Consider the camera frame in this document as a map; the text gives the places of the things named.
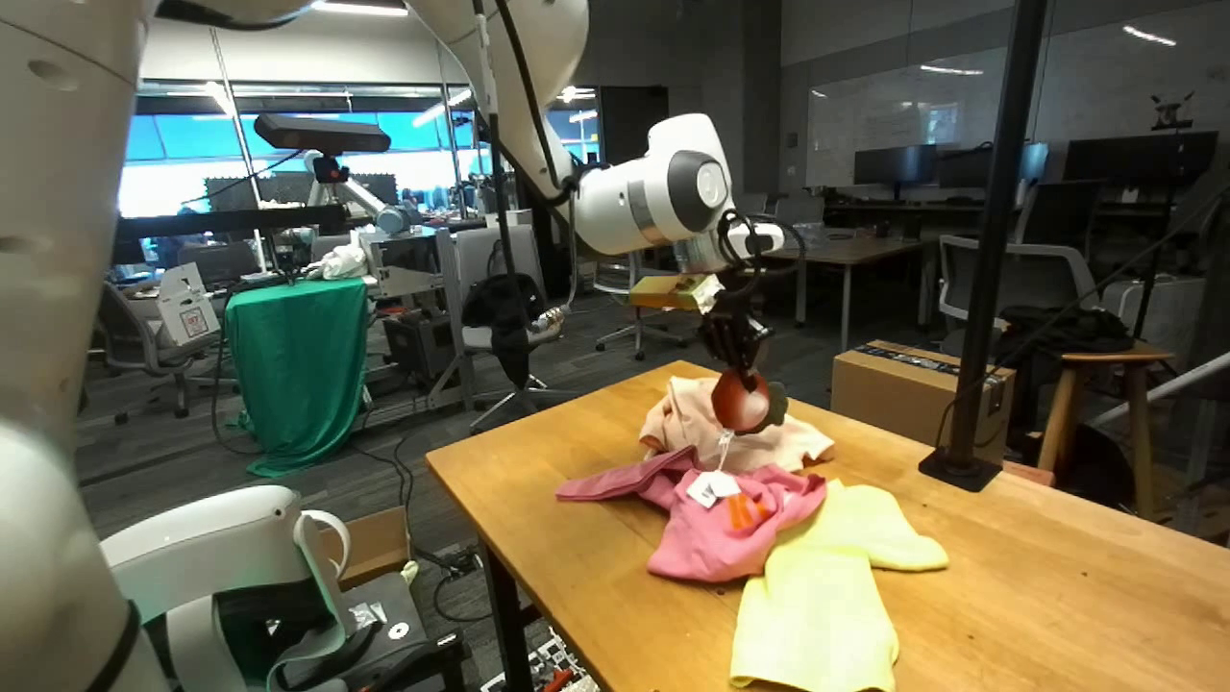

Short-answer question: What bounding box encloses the wooden stool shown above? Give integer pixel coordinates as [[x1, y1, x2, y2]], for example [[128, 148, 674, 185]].
[[1033, 346, 1175, 515]]

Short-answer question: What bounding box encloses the black bar camera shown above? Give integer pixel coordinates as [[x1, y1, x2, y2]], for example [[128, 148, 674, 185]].
[[249, 112, 395, 156]]

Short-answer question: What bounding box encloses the black looped wrist cable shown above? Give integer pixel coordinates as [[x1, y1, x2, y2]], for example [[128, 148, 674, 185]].
[[710, 205, 809, 285]]

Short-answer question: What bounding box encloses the green draped cloth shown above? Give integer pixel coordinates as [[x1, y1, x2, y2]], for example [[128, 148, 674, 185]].
[[222, 275, 377, 485]]

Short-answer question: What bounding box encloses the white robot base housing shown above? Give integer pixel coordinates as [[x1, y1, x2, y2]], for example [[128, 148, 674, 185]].
[[95, 479, 356, 692]]

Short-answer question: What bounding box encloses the white sign board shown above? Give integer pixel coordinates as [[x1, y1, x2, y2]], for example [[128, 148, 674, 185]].
[[153, 260, 222, 352]]

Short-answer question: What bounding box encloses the long wooden desk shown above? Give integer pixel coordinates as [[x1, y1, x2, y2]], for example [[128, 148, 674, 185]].
[[764, 226, 928, 352]]

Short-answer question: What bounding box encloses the grey office chair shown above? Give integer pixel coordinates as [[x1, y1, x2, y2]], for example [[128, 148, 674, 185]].
[[588, 255, 648, 360]]

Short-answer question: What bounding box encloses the power strip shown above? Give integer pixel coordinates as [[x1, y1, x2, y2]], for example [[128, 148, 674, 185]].
[[516, 630, 600, 692]]

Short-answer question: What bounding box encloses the brown wooden board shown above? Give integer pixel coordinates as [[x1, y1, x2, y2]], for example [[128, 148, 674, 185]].
[[320, 504, 415, 590]]

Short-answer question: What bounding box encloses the black vertical stand pole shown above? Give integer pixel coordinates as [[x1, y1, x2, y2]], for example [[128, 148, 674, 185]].
[[919, 0, 1053, 495]]

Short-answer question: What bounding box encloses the black controller box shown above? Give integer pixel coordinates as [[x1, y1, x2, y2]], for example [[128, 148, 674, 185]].
[[337, 574, 445, 692]]

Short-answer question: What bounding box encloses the pink cloth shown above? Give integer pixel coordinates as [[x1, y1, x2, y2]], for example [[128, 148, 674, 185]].
[[548, 443, 832, 586]]

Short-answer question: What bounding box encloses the cream garment with drawstring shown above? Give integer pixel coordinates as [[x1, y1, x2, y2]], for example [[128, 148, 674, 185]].
[[633, 374, 839, 475]]

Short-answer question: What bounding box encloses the yellow cloth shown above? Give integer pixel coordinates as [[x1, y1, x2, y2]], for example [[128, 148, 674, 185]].
[[728, 475, 953, 692]]

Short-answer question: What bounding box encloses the black bag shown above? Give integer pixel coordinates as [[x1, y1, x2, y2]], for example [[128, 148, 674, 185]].
[[996, 307, 1138, 454]]

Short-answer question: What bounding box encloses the wide black monitor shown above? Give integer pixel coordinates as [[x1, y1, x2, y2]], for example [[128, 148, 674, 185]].
[[1061, 125, 1222, 198]]

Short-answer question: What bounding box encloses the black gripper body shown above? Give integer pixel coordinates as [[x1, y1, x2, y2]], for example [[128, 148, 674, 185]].
[[697, 275, 775, 352]]

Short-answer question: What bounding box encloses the white mesh office chair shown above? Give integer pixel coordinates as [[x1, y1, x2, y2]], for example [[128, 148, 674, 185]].
[[935, 229, 1102, 330]]

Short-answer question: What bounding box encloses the black mount bar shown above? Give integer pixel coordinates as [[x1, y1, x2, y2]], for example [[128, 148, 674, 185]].
[[110, 198, 349, 264]]

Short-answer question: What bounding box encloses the black office chair with jacket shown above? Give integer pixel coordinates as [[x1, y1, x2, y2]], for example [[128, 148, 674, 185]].
[[458, 269, 569, 429]]

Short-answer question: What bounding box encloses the cardboard box with black tape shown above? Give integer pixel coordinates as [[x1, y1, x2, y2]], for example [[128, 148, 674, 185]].
[[827, 335, 1017, 454]]

